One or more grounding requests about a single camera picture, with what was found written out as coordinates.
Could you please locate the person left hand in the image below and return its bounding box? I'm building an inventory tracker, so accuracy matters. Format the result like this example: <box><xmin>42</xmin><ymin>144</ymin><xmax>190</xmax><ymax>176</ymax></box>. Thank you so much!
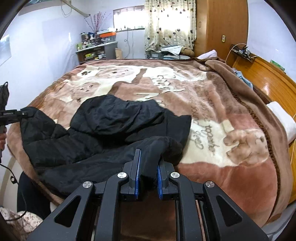
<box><xmin>0</xmin><ymin>131</ymin><xmax>6</xmax><ymax>151</ymax></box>

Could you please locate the black quilted jacket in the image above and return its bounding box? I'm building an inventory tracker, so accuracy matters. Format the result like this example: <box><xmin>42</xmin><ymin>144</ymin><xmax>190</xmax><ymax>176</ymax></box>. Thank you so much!
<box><xmin>20</xmin><ymin>95</ymin><xmax>191</xmax><ymax>198</ymax></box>

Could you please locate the heart pattern curtain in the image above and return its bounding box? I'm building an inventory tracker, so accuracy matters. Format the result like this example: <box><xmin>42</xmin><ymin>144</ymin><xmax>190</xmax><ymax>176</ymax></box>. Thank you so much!
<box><xmin>144</xmin><ymin>0</ymin><xmax>197</xmax><ymax>51</ymax></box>

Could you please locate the power strip with wires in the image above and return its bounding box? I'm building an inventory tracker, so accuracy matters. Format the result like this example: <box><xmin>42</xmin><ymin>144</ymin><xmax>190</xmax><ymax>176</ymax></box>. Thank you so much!
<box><xmin>230</xmin><ymin>43</ymin><xmax>258</xmax><ymax>63</ymax></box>

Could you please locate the white pillow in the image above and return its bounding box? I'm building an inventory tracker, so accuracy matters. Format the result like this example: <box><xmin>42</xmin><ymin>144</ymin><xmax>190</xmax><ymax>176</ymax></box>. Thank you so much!
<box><xmin>267</xmin><ymin>101</ymin><xmax>296</xmax><ymax>144</ymax></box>

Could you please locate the wooden wardrobe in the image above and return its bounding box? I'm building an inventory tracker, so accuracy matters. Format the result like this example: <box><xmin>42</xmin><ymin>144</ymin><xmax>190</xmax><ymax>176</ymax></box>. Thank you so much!
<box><xmin>194</xmin><ymin>0</ymin><xmax>248</xmax><ymax>66</ymax></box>

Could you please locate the dried pink branch bouquet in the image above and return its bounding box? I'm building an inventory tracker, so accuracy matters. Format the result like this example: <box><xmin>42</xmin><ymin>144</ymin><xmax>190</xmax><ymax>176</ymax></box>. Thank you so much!
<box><xmin>84</xmin><ymin>11</ymin><xmax>110</xmax><ymax>33</ymax></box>

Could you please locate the wooden headboard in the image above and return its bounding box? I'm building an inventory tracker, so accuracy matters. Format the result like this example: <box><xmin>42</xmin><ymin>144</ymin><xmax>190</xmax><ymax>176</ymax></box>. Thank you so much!
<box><xmin>232</xmin><ymin>55</ymin><xmax>296</xmax><ymax>204</ymax></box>

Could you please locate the black cable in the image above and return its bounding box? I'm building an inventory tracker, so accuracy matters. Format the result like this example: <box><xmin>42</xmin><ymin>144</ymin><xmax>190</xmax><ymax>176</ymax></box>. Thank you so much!
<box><xmin>0</xmin><ymin>163</ymin><xmax>28</xmax><ymax>222</ymax></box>

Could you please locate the orange box on shelf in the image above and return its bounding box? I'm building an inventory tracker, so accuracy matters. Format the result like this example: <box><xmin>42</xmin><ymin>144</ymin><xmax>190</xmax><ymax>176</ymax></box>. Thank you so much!
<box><xmin>99</xmin><ymin>32</ymin><xmax>116</xmax><ymax>38</ymax></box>

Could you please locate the cluttered grey shelf desk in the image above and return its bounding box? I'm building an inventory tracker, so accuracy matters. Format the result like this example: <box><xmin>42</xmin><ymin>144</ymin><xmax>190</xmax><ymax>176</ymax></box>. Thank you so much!
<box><xmin>76</xmin><ymin>41</ymin><xmax>117</xmax><ymax>64</ymax></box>

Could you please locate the clutter pile under curtain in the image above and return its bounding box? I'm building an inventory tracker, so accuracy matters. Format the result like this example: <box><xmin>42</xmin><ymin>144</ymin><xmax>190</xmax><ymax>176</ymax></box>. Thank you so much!
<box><xmin>145</xmin><ymin>46</ymin><xmax>195</xmax><ymax>60</ymax></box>

